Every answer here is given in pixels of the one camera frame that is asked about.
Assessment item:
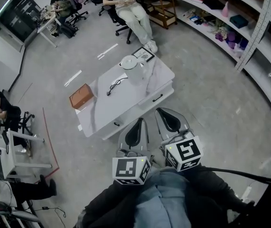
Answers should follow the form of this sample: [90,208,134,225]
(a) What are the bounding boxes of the white shelving unit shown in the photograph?
[170,0,271,123]

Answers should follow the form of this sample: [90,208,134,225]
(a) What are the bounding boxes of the white marble coffee table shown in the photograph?
[75,53,176,140]

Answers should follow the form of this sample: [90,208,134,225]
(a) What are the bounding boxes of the dark glass cabinet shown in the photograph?
[0,0,42,44]

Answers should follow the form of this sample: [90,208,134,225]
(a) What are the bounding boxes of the person's torso blue shirt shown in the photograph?
[135,170,193,228]

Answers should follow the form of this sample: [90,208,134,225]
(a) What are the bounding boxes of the person's left forearm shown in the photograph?
[83,181,138,228]

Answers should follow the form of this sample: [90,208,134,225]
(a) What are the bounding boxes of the person's right forearm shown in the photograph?
[189,164,250,213]

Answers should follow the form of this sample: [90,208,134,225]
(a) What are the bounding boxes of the wooden side stool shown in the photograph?
[141,0,178,29]

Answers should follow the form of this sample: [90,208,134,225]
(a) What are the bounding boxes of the white electric kettle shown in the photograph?
[119,55,150,86]

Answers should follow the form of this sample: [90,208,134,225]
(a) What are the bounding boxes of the purple flower bundle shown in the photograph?
[215,25,249,57]

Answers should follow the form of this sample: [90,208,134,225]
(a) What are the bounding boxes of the pink cone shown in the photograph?
[221,1,231,18]

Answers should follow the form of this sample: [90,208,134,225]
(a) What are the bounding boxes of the black flat box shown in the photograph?
[203,0,225,10]

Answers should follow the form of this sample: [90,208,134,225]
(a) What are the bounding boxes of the black backpack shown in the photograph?
[59,20,79,39]

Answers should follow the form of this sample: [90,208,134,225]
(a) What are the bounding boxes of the black office chair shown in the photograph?
[67,0,89,25]
[19,112,36,135]
[98,3,133,45]

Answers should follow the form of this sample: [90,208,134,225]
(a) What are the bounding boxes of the right hand-held gripper black cable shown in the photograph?
[196,166,271,185]

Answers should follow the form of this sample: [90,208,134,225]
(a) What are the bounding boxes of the orange box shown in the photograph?
[69,83,94,110]

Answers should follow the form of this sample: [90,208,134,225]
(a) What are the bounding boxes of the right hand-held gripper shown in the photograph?
[155,107,204,172]

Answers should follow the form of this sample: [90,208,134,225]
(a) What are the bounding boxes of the black power adapter with cable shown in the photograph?
[34,205,67,219]

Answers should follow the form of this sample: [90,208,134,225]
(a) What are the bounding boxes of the black framed leaf picture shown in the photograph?
[131,47,155,63]

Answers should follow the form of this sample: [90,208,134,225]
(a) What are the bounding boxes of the white frame desk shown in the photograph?
[0,128,53,179]

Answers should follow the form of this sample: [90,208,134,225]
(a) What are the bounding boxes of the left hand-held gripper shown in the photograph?
[112,118,154,186]

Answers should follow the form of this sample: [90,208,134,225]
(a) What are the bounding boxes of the red floor tape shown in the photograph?
[34,107,60,184]

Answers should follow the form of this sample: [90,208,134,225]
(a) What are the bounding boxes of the black power cord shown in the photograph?
[106,77,128,96]

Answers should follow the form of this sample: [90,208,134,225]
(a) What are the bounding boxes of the white power strip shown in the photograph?
[241,186,253,201]

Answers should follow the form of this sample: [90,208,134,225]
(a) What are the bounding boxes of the person's legs beige trousers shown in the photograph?
[149,148,168,168]

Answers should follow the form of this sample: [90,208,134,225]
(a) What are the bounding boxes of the teal box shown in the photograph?
[229,14,249,29]

